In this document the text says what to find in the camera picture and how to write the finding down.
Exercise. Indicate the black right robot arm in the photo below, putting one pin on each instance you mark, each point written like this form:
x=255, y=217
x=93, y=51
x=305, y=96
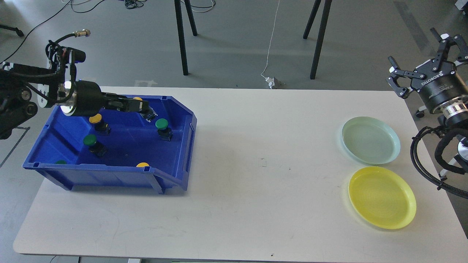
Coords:
x=451, y=151

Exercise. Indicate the light green plate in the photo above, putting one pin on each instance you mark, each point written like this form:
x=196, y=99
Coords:
x=370, y=141

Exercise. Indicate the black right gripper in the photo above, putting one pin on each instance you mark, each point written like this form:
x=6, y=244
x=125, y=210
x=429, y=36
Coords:
x=440, y=87

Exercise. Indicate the green button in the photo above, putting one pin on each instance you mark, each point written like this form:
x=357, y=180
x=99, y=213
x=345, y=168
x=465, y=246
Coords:
x=164, y=131
x=94, y=146

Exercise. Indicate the yellow plate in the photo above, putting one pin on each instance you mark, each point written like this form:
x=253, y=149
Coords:
x=382, y=198

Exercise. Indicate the yellow button front edge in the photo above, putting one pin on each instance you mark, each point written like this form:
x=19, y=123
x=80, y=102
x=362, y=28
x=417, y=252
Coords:
x=142, y=164

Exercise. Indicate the black tripod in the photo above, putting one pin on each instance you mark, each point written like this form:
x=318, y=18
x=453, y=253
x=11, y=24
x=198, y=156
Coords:
x=321, y=32
x=180, y=30

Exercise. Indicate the blue plastic bin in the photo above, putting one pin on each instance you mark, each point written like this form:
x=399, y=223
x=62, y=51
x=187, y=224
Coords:
x=132, y=140

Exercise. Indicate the black tripod right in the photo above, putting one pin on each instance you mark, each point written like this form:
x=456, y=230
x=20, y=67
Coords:
x=321, y=32

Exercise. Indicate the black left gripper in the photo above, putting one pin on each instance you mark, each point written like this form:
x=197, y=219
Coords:
x=87, y=100

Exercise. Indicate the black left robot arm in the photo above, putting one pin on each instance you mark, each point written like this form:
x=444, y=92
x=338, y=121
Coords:
x=57, y=85

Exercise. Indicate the black tripod left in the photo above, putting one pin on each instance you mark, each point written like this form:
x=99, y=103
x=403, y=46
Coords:
x=180, y=30

